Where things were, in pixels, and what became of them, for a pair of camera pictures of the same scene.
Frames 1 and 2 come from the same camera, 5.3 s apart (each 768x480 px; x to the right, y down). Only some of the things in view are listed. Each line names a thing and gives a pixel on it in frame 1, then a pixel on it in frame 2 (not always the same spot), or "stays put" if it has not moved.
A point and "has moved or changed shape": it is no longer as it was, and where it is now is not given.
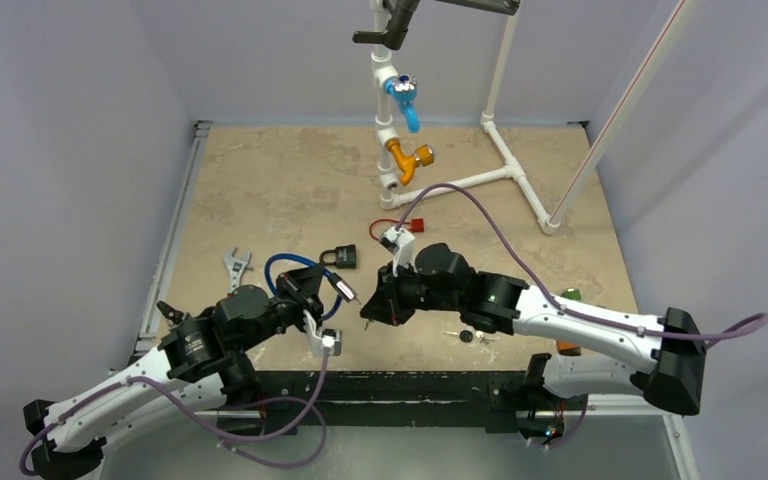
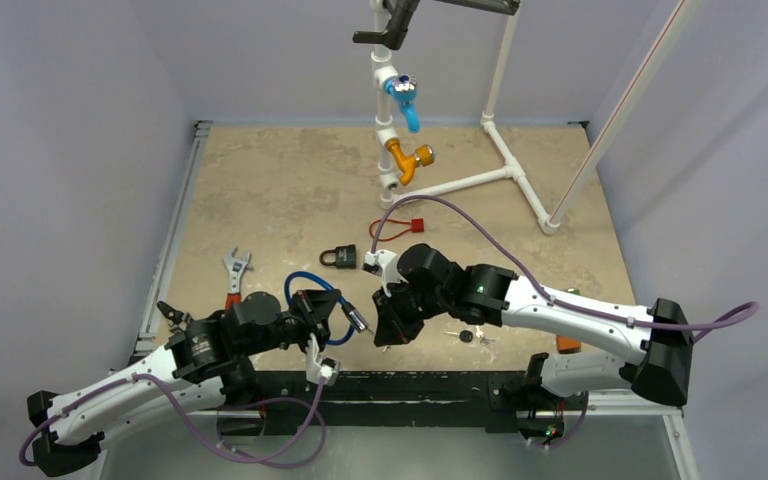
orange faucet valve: (407, 163) stays put
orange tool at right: (570, 348) stays put
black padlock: (345, 257) stays put
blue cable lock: (341, 287) has moved or changed shape
